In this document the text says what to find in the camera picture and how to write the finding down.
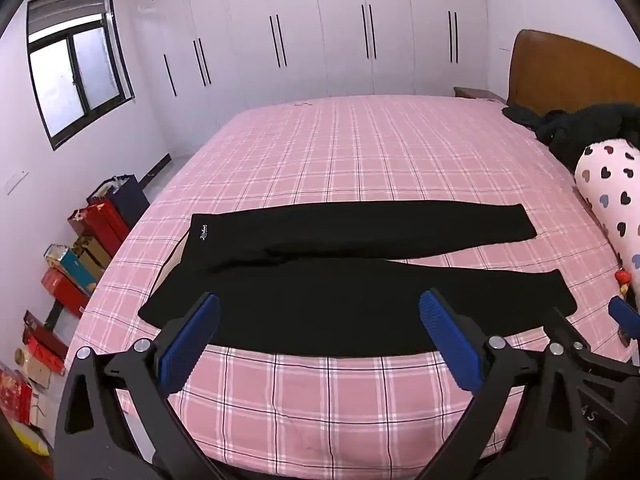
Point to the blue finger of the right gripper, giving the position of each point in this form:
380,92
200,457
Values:
625,316

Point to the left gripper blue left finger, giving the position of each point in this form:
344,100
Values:
92,437

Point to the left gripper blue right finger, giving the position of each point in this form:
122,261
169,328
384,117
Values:
488,368

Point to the black pants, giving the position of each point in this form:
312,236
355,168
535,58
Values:
344,279

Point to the small red toy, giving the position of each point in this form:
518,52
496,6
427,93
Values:
623,279

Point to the colourful boxes pile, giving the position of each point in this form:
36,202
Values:
58,305

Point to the pink plaid bed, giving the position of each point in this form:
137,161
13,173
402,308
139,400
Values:
359,418

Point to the white heart pattern pillow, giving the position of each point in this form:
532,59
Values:
607,178

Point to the black clothes pile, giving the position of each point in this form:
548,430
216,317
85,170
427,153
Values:
568,135

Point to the red gift box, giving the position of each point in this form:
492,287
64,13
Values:
102,221

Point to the dark blue gift bag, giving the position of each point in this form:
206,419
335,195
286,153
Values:
126,195

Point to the brown wooden headboard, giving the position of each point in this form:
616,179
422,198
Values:
553,72

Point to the wooden nightstand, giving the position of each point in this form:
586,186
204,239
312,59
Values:
477,94

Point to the black framed window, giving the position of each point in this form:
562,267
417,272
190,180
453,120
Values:
76,65

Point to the white built-in wardrobe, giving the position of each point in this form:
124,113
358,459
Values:
208,60

